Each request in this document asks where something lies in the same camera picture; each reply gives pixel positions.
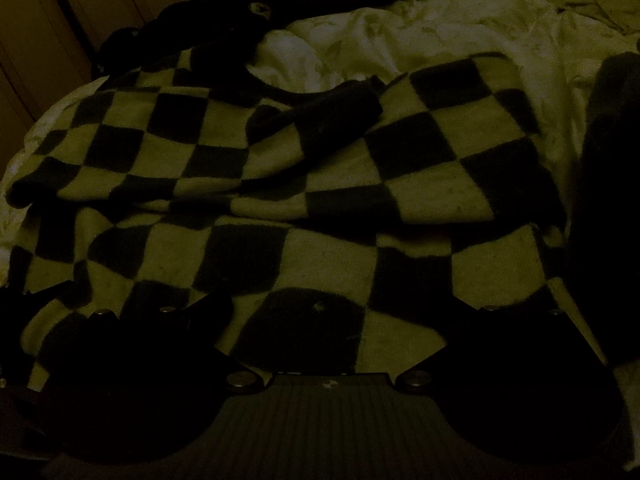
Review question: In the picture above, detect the cream leaf print duvet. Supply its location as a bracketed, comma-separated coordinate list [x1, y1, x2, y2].
[0, 0, 640, 401]

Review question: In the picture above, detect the wooden wardrobe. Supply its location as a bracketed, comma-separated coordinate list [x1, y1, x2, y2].
[0, 0, 221, 158]

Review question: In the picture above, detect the light crumpled cloth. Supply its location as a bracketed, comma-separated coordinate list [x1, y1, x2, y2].
[557, 0, 640, 37]

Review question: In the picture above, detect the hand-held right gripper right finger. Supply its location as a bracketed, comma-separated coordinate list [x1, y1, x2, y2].
[395, 292, 608, 394]

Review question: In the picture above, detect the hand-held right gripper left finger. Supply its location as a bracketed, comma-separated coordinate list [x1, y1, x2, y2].
[30, 290, 264, 394]

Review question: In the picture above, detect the dark grey cloth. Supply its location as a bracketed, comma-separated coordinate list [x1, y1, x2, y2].
[567, 51, 640, 368]

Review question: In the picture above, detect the black cloth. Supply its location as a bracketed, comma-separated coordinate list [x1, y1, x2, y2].
[97, 0, 273, 78]

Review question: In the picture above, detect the black and cream checkered sweater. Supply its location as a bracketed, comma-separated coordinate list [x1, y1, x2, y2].
[0, 51, 573, 393]

